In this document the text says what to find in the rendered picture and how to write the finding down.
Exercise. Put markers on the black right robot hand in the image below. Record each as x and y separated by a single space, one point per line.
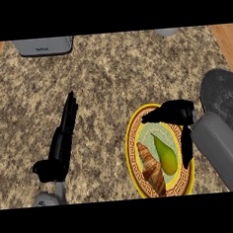
174 112

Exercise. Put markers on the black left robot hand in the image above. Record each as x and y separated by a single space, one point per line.
60 149

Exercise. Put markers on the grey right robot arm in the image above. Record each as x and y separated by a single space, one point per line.
222 151

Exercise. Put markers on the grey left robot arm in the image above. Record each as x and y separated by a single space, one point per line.
50 196

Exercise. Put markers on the green pear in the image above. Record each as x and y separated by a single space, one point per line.
166 155

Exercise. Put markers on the yellow rimmed patterned plate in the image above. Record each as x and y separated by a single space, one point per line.
137 146

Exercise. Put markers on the dark grey pan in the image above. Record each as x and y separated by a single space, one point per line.
224 95

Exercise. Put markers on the brown croissant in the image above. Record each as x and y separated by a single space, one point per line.
152 170

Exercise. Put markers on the pale grey object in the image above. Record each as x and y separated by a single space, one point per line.
166 31

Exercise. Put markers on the grey appliance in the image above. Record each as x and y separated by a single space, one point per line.
45 45

